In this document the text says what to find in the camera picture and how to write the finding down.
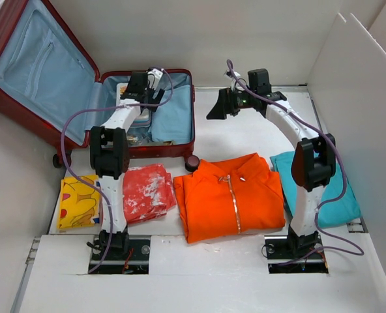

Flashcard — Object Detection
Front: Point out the purple cable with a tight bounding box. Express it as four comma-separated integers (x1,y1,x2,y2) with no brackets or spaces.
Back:
59,67,174,274
225,59,365,267

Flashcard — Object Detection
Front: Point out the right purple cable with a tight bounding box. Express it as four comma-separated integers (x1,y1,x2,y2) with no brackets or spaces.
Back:
225,59,365,267

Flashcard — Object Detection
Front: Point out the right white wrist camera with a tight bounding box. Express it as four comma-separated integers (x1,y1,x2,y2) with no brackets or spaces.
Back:
224,70,246,92

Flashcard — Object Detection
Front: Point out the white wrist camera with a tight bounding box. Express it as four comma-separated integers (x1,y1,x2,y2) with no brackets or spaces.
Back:
147,68,164,89
224,70,246,92

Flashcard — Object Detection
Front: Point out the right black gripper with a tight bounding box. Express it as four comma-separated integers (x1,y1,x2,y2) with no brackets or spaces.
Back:
206,86,256,119

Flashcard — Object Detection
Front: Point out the yellow cartoon cloth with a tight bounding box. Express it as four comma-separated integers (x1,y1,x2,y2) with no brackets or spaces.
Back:
57,177,100,230

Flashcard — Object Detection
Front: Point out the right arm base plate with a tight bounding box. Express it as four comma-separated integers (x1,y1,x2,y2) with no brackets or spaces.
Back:
261,236,329,274

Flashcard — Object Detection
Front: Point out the red white patterned cloth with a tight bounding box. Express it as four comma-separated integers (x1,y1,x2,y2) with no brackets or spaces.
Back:
123,164,176,225

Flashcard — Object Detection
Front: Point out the red open suitcase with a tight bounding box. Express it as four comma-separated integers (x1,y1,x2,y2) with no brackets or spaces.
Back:
0,1,195,167

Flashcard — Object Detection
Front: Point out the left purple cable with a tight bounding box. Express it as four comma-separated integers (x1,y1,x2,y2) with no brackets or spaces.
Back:
59,67,174,274

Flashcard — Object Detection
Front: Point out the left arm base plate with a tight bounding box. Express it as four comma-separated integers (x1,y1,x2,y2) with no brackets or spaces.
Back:
88,236,151,275

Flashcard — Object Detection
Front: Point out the teal folded garment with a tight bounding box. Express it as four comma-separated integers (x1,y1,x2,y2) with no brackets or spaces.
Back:
270,151,361,228

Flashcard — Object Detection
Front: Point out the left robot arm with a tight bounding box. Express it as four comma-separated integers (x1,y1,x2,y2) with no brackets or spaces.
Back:
90,68,164,259

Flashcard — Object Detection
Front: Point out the light blue cloth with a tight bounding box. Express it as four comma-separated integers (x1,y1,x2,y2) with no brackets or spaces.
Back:
149,85,192,145

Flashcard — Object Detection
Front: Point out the dark red round jar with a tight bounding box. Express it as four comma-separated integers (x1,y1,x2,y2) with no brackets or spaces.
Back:
185,155,200,172

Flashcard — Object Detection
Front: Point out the orange zip jacket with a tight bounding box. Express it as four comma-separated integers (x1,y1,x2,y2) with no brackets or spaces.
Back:
173,153,286,244

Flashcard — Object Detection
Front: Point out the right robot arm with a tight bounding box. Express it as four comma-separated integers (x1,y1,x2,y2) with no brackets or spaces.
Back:
207,67,337,263

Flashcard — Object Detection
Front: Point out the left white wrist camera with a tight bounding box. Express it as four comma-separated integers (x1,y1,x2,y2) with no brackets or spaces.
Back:
147,68,164,89

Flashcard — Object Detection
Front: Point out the white first aid box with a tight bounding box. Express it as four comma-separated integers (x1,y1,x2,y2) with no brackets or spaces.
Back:
116,83,152,128

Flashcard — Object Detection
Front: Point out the small gold cap bottle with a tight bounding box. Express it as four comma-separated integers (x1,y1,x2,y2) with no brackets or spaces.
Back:
126,135,143,146

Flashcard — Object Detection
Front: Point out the white foam board panel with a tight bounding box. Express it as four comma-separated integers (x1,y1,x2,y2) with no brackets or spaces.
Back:
308,15,386,274

